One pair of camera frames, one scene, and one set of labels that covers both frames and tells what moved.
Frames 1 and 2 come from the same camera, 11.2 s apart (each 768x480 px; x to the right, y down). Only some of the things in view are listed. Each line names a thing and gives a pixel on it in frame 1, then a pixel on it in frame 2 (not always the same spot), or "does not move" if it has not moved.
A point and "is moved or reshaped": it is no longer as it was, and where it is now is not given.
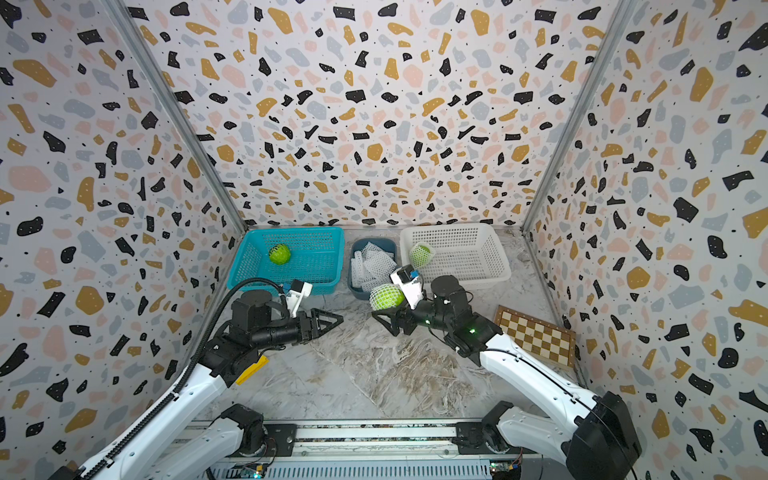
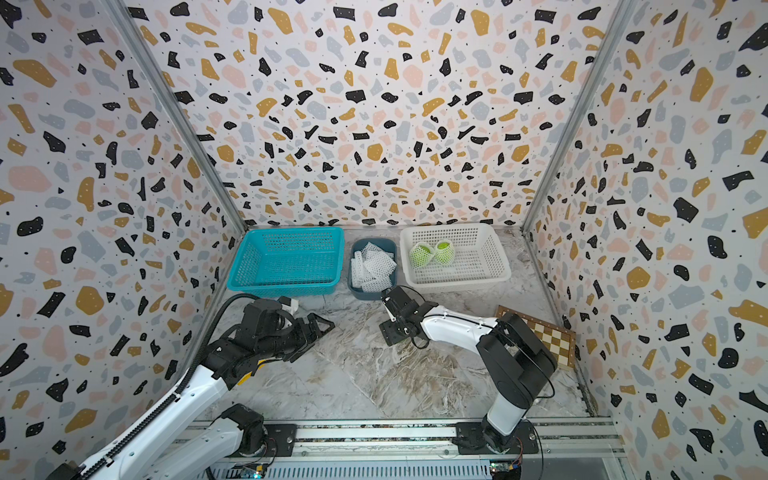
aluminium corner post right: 619,19 does not move
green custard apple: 420,256 does not move
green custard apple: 386,296 is moved or reshaped
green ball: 421,254 does not move
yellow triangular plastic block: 252,368 does not move
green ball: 386,296 is moved or reshaped
